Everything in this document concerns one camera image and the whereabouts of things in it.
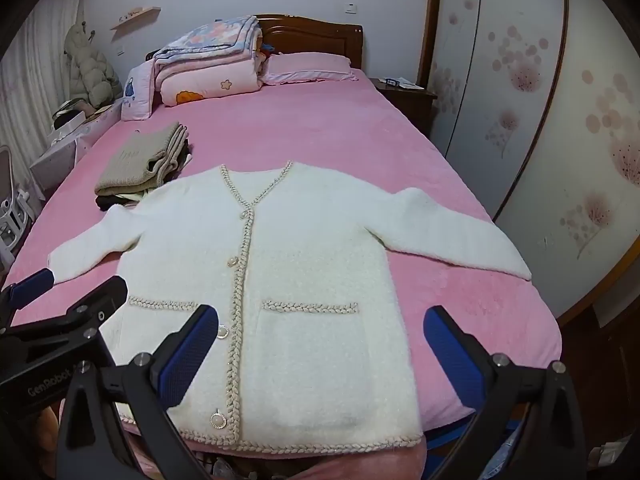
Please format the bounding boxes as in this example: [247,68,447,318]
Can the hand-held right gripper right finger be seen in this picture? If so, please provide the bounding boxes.
[422,305,586,480]

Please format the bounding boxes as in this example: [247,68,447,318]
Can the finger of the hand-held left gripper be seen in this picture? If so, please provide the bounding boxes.
[0,268,55,328]
[0,276,129,356]

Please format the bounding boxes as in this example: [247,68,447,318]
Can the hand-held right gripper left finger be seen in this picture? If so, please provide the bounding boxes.
[57,304,221,480]

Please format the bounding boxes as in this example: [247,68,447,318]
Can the white fluffy cardigan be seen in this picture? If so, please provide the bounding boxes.
[47,161,532,454]

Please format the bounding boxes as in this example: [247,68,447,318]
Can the white mesh chair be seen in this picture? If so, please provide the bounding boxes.
[0,145,35,257]

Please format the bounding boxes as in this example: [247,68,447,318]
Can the blue plastic stool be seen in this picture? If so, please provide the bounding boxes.
[425,417,516,453]

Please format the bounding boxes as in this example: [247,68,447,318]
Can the denim cloth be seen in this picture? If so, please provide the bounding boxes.
[487,427,526,480]

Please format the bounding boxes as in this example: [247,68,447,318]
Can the white boxes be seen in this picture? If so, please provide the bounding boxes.
[29,100,126,192]

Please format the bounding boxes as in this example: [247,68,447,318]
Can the folded beige sweater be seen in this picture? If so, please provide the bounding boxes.
[94,121,190,196]

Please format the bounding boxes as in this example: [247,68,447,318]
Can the dark bag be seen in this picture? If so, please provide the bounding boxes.
[51,99,96,130]

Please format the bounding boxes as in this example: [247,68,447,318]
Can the pink bed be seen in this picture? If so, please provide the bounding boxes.
[0,52,563,453]

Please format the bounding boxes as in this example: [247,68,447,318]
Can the cartoon print cushion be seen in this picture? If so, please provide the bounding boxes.
[120,62,156,122]

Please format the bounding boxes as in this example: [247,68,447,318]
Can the beige puffer jacket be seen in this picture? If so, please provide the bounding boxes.
[64,22,123,108]

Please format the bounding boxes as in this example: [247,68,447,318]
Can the white curtain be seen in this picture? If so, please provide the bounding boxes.
[0,0,88,161]

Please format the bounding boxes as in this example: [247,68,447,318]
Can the wooden nightstand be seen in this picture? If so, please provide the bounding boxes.
[369,77,438,137]

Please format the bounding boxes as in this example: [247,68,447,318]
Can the floral sliding wardrobe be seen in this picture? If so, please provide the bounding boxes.
[427,0,640,323]

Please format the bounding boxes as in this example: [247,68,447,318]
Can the papers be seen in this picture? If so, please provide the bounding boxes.
[379,77,426,92]

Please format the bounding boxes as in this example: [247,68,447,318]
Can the folded floral quilt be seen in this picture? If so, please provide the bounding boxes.
[146,15,264,81]

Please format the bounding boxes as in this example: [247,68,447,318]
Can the pink pillow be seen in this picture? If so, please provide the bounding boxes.
[262,52,359,86]

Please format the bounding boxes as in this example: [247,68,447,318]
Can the wooden headboard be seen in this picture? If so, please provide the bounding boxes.
[255,14,364,72]

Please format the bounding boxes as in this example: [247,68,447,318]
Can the wooden wall shelf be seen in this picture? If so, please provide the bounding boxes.
[110,6,162,31]

